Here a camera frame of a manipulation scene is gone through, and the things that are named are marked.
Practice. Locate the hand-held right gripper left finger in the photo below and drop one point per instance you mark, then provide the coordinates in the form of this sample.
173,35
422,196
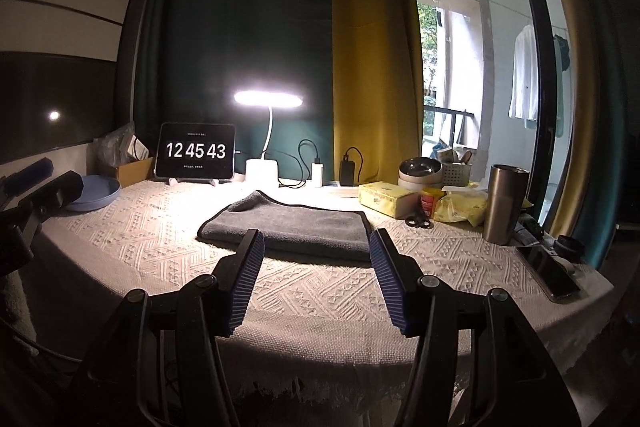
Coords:
247,282

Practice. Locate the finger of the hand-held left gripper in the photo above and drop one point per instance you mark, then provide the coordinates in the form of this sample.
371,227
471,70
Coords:
62,191
31,172

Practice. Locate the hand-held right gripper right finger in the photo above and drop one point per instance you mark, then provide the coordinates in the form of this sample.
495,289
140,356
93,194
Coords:
387,282

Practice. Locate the grey towel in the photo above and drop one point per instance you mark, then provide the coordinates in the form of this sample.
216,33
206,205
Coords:
290,222

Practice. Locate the blue plate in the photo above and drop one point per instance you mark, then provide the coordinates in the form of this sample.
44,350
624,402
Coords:
92,194

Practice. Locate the clear plastic bag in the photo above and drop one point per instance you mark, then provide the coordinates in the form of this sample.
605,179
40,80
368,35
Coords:
110,149

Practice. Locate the black scissors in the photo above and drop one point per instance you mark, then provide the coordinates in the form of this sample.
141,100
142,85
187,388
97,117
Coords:
417,221

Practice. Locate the white woven tablecloth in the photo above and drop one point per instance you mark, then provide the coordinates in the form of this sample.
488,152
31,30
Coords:
320,292

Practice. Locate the cardboard box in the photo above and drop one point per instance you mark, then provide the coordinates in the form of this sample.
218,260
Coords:
135,172

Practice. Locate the yellow tissue pack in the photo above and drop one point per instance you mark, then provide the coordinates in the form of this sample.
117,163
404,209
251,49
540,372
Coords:
387,199

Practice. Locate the red jar with yellow lid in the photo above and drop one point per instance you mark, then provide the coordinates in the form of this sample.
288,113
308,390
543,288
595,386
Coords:
431,203

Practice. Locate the white power strip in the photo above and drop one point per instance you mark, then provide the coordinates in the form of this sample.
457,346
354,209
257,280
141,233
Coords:
340,191

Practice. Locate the yellow plastic packet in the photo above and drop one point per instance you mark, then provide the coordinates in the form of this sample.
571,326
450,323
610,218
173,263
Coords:
460,208

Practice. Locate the white tablet stand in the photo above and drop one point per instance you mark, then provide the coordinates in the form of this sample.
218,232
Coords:
172,181

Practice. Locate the white desk lamp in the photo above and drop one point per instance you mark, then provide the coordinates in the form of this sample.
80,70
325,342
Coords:
261,172

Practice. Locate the grey metal bowl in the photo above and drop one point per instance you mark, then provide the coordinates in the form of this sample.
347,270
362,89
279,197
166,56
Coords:
420,174

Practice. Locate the black power bank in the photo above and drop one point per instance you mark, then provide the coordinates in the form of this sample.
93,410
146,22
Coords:
347,173

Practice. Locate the white slotted basket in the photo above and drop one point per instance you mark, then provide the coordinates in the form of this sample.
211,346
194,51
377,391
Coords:
456,174

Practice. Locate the white charger plug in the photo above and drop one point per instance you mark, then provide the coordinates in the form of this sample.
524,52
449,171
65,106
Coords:
317,174

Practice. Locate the steel tumbler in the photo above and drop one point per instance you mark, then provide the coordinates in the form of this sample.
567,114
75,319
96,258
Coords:
504,207

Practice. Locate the tablet with clock display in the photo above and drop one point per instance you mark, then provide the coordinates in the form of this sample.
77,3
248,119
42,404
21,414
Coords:
196,151

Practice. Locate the black smartphone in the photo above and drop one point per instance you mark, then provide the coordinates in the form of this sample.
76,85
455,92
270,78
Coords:
547,272

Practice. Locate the black balcony railing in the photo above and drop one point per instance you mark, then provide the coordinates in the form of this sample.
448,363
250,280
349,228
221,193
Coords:
450,122

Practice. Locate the black round lens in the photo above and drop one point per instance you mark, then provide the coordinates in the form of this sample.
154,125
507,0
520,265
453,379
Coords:
570,249

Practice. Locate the mustard yellow curtain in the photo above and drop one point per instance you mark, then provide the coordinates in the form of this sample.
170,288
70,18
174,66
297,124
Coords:
370,57

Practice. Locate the white hanging shirt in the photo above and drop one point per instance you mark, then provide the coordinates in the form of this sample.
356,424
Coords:
524,72

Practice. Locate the dark green curtain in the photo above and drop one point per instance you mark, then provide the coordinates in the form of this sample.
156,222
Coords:
240,7

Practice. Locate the yellow and teal curtain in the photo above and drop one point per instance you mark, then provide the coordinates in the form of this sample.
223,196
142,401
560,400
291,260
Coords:
585,82

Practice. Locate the dark hanging garment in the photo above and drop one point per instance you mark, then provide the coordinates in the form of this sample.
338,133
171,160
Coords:
562,52

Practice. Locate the black wall screen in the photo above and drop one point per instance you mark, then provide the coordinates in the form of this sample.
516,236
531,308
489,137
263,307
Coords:
55,97

